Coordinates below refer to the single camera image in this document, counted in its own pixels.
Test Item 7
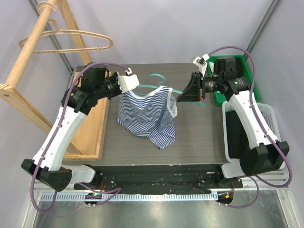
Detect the green plastic tray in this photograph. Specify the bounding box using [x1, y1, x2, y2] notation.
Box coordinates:
[207, 55, 253, 107]

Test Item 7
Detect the blue white striped tank top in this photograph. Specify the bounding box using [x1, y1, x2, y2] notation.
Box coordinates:
[116, 86, 178, 150]

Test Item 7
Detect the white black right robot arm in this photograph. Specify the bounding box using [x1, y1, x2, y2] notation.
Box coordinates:
[177, 54, 289, 188]

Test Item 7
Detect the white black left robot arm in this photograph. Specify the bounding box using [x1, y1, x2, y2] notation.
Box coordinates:
[21, 66, 122, 192]

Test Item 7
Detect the wooden hanger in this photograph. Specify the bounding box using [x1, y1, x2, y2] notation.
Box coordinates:
[19, 0, 114, 54]

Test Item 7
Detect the wooden tray base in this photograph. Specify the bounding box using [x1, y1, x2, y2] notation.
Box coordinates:
[61, 71, 113, 161]

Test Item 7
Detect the black garment in basket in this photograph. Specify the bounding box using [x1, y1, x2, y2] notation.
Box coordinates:
[226, 111, 249, 159]

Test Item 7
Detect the white perforated laundry basket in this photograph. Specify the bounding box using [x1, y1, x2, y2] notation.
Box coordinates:
[222, 101, 281, 176]

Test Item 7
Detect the wooden clothes rack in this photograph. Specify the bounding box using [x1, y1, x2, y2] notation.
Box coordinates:
[0, 0, 97, 155]

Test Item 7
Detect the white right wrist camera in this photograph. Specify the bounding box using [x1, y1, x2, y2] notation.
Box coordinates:
[192, 54, 209, 77]

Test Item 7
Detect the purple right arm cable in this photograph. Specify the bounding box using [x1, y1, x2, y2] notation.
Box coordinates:
[206, 46, 293, 209]

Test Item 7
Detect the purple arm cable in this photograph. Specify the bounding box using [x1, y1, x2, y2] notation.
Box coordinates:
[206, 46, 293, 209]
[29, 62, 133, 213]

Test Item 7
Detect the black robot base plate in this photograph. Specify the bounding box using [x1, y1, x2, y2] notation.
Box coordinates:
[86, 164, 243, 195]

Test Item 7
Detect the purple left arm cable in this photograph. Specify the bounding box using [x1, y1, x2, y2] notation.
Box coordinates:
[29, 62, 133, 213]

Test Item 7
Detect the white slotted cable duct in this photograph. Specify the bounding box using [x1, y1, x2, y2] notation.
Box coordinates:
[40, 192, 219, 202]

